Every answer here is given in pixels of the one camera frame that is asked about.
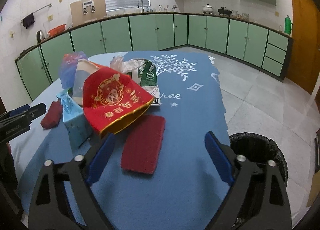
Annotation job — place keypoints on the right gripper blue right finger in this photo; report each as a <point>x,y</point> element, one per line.
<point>257,197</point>

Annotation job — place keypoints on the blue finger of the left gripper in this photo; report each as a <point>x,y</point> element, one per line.
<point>34,112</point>
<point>19,110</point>

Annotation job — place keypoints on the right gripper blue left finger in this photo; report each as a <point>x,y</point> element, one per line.
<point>50,207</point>

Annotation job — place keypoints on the small dark red pad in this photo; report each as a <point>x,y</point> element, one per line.
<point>53,116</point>

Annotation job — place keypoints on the light blue milk carton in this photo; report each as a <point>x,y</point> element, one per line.
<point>77,126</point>

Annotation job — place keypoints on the blue plastic bag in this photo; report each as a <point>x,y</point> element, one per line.
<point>68,68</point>

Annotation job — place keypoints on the red gold paper bowl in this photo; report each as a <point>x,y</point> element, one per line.
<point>112,101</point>

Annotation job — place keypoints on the dark red scouring pad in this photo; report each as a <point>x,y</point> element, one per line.
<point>143,144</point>

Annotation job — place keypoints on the white plastic bag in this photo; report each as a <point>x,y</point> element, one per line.
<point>119,64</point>

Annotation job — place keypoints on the green white milk carton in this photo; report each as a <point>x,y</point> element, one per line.
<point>145,75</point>

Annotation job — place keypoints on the grey white paper cup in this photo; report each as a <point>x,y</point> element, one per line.
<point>83,70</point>

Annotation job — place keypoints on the black trash bin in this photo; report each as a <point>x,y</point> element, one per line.
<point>259,149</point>

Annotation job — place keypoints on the green lower kitchen cabinets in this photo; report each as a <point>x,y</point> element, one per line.
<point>255,45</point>

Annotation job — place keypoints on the steel electric kettle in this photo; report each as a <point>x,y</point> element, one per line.
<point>40,36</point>

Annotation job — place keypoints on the orange plastic basin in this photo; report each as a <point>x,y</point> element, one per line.
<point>57,30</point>

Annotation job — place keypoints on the brown cardboard box on counter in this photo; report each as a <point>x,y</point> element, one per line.
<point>85,11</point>

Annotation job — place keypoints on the brown wooden door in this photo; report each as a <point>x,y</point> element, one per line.
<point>304,63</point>

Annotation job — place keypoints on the chrome sink faucet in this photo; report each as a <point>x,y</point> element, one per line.
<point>140,5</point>

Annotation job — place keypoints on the green thermos bottle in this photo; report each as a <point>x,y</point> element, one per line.
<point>288,25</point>

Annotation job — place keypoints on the black wok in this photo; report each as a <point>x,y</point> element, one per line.
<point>224,11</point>

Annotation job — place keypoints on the white cooking pot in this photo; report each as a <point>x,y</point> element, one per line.
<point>208,9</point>

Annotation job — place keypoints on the dark towel on rail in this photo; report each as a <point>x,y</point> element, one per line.
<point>28,21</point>

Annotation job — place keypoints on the chrome towel rail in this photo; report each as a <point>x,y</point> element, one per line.
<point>48,5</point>

